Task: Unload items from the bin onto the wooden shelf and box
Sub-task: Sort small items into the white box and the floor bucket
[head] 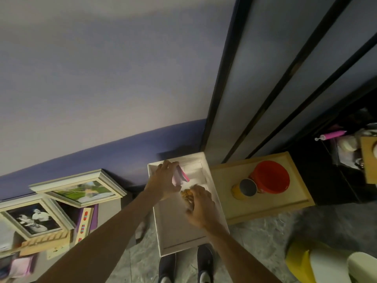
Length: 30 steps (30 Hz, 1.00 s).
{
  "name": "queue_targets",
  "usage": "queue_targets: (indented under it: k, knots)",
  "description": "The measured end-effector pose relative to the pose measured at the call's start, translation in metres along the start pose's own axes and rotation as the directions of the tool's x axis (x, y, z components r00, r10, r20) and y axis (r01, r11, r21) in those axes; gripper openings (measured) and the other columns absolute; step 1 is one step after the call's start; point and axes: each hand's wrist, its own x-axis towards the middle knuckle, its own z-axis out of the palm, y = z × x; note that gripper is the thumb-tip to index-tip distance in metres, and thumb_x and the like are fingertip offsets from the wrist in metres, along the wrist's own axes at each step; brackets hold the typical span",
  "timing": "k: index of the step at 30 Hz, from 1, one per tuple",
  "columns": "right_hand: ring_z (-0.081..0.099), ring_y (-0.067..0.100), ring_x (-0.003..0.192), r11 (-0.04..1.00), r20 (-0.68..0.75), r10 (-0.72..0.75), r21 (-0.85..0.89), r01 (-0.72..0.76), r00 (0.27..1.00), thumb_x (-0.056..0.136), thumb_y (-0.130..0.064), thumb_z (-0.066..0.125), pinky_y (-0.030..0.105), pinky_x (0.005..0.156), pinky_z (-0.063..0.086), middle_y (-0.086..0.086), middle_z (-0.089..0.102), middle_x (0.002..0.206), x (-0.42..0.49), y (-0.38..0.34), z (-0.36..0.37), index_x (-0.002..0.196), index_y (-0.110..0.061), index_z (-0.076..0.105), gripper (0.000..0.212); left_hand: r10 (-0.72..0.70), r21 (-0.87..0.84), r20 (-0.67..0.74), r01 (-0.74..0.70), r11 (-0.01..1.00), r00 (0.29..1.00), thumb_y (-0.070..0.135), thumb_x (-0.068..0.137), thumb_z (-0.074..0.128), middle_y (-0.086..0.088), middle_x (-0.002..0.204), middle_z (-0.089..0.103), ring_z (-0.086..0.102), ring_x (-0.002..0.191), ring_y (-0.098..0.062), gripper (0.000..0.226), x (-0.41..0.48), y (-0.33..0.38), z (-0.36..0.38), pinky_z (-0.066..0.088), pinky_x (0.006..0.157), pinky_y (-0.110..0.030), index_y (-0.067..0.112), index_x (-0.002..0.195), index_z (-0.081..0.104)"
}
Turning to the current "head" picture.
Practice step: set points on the person's left hand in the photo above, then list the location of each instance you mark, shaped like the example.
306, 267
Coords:
162, 182

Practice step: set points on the person's right hand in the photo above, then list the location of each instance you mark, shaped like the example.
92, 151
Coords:
206, 212

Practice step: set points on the pink white packet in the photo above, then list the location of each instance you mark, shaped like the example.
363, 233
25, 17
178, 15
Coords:
179, 176

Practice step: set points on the orange snack packet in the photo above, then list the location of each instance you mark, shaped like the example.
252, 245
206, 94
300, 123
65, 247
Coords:
186, 195

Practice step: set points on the yellow tin can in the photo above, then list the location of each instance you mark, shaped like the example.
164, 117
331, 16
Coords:
237, 195

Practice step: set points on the red lidded cup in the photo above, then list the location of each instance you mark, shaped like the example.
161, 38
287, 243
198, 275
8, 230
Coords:
271, 176

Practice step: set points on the white waste bin yellow base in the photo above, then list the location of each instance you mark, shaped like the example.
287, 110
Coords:
327, 265

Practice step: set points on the person's left forearm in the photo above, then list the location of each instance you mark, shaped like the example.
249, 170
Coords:
97, 247

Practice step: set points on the person's right forearm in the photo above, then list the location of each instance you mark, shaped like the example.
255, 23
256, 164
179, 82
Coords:
235, 256

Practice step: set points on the person's right shoe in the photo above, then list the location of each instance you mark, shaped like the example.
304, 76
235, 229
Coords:
205, 259

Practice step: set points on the person's shoe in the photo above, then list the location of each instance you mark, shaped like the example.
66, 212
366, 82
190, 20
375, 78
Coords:
205, 259
166, 266

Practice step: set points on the person's left shoe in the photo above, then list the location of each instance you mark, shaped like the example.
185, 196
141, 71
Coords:
166, 266

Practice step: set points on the white cardboard box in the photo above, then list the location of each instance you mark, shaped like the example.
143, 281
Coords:
173, 226

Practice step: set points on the yellow wooden small table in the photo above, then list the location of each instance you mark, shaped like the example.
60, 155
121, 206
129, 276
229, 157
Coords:
265, 206

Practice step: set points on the grey television cabinet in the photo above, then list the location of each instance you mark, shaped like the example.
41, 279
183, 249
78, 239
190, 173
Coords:
109, 212

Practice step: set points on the cream wooden bead ruler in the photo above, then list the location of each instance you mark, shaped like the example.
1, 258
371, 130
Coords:
84, 224

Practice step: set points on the black storage box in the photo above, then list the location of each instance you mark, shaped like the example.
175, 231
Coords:
332, 185

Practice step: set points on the wooden peg rack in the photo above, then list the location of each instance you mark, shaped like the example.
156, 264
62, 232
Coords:
44, 241

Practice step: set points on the pink hand pump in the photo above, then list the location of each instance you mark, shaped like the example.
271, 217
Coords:
332, 134

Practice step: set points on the plain white child sandal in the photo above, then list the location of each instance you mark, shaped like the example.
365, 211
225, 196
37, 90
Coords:
349, 143

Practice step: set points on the pink box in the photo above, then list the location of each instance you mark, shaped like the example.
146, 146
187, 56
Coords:
20, 265

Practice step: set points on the brown cardboard sheet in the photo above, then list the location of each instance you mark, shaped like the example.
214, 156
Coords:
369, 162

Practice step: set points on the white frame colour photo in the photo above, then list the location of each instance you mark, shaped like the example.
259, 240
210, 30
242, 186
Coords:
82, 191

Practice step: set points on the white frame monochrome photo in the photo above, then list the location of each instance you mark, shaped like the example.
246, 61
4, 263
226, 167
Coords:
32, 218

